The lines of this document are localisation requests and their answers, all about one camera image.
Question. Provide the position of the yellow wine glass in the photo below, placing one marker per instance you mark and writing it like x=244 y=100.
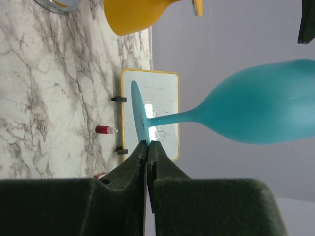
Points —
x=129 y=16

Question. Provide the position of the chrome wine glass rack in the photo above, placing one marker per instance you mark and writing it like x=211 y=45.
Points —
x=59 y=6

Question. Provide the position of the red whiteboard marker cap bottle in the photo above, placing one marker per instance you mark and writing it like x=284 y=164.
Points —
x=101 y=129

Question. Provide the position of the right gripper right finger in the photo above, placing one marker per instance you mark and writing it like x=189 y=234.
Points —
x=208 y=207

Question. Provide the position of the blue wine glass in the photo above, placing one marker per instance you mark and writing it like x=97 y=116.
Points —
x=264 y=104

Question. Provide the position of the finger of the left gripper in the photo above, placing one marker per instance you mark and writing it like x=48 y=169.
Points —
x=307 y=26

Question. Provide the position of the red white eraser card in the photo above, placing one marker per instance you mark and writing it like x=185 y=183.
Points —
x=99 y=176

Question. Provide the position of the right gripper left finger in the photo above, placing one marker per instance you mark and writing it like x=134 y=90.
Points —
x=113 y=205

